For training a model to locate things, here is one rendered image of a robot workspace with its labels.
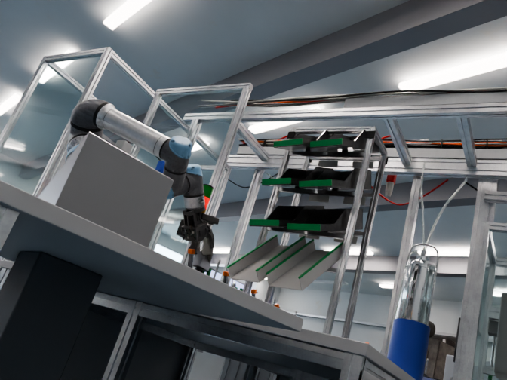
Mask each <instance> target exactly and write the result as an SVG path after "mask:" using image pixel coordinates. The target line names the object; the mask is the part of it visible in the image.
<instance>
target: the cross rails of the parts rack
mask: <svg viewBox="0 0 507 380"><path fill-rule="evenodd" d="M289 156H309V159H310V160H322V161H362V160H363V157H364V152H296V151H289ZM379 159H380V157H370V161H379ZM278 192H285V193H297V194H308V195H331V196H343V197H354V196H355V192H343V191H330V190H317V189H304V188H280V187H279V188H278ZM372 194H373V193H363V194H362V198H371V197H372ZM266 230H267V231H276V232H283V233H290V234H302V235H309V236H316V237H323V238H335V239H342V240H344V238H345V234H346V231H329V232H322V231H321V232H319V231H288V230H287V228H282V227H267V229H266ZM363 235H364V232H362V231H354V234H353V236H359V237H363Z"/></svg>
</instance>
